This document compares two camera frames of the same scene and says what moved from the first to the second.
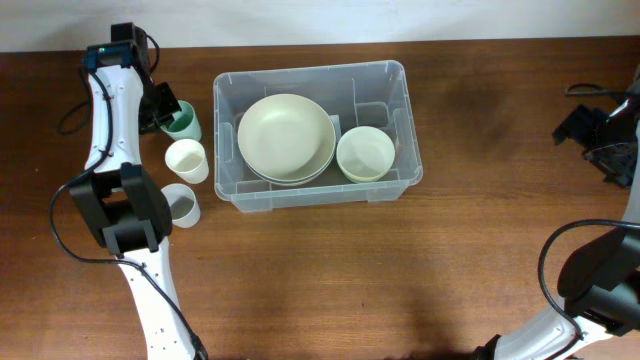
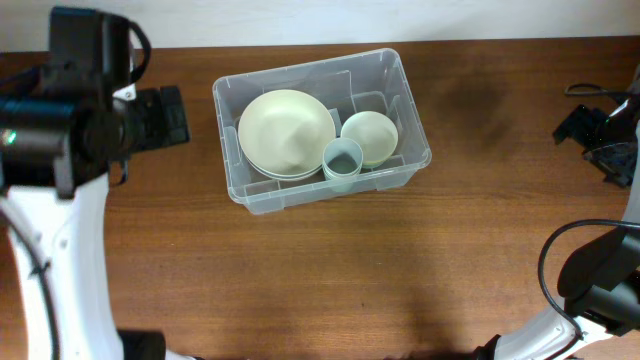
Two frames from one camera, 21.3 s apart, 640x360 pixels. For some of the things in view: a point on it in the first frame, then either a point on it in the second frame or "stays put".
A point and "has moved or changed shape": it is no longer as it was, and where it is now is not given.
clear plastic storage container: [314, 135] stays put
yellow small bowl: [363, 180] → [375, 163]
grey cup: [185, 210] → [342, 158]
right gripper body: [612, 143] stays put
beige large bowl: [286, 137] stays put
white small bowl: [365, 151] has moved or changed shape
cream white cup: [187, 159] → [342, 184]
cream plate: [291, 183] → [284, 175]
